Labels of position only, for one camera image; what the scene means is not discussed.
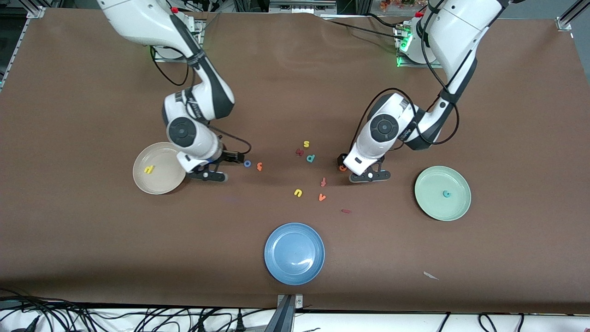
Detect black cable on table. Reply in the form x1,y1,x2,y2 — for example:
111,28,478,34
320,18,399,39

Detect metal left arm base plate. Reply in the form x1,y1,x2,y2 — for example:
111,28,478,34
395,23,438,69

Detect beige brown plate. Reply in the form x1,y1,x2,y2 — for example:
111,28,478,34
132,142,189,195

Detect blue plate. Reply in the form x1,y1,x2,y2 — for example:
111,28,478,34
264,222,326,286

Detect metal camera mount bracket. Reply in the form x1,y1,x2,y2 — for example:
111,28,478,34
277,294,304,332

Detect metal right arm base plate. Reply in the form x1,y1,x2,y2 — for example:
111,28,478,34
151,18,205,63

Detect black cable tangle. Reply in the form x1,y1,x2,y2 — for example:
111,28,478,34
0,288,100,332

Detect looped black cable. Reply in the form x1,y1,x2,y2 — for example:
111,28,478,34
477,313,501,332

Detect brown paper table cover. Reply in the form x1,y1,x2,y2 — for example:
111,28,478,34
0,8,590,315

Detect grey power strip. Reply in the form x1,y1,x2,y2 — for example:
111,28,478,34
269,0,337,14

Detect orange artificial leaves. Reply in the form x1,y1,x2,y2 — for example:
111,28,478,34
380,0,427,11

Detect pale green plate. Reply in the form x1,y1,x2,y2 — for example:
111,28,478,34
414,166,472,222

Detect aluminium frame rail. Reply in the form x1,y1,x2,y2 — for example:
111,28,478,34
0,6,45,93
555,0,590,31

